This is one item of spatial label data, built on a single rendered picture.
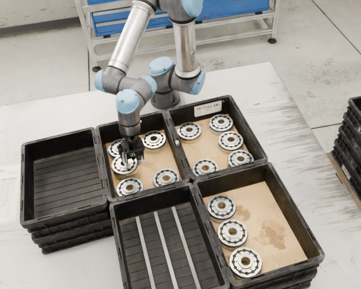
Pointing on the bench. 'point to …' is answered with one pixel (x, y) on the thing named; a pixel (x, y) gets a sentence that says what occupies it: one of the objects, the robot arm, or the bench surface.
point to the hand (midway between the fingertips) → (132, 162)
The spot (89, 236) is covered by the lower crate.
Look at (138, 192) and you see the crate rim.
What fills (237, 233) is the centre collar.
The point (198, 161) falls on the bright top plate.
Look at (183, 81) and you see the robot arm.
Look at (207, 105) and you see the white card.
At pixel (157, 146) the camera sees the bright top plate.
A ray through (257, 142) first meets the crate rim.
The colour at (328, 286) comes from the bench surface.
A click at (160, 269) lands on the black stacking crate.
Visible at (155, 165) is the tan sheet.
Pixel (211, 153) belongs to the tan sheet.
